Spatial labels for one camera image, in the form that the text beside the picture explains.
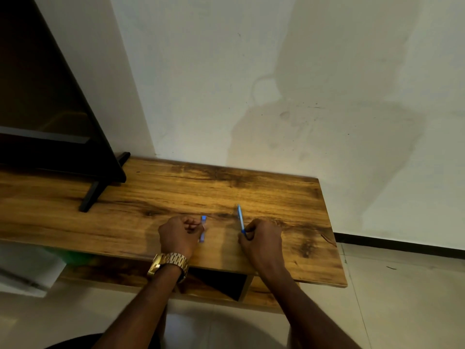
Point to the person's right hand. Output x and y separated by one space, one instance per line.
262 243

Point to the person's left hand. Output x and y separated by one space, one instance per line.
177 236

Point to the person's right fingers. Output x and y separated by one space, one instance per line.
249 232

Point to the person's left fingers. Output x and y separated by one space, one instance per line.
192 225

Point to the blue pen cap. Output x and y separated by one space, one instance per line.
203 228

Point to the blue pen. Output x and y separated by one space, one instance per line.
241 219

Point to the person's left forearm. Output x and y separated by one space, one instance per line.
141 305

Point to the person's right forearm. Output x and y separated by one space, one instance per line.
301 308

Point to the wooden television console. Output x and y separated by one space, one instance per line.
174 214

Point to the gold metal wristwatch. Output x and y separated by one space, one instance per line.
170 263

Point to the black television stand leg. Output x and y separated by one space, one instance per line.
98 188

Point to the green object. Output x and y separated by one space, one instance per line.
69 257

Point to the white box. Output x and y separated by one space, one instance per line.
25 268

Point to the black flat television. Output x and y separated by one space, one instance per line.
47 90

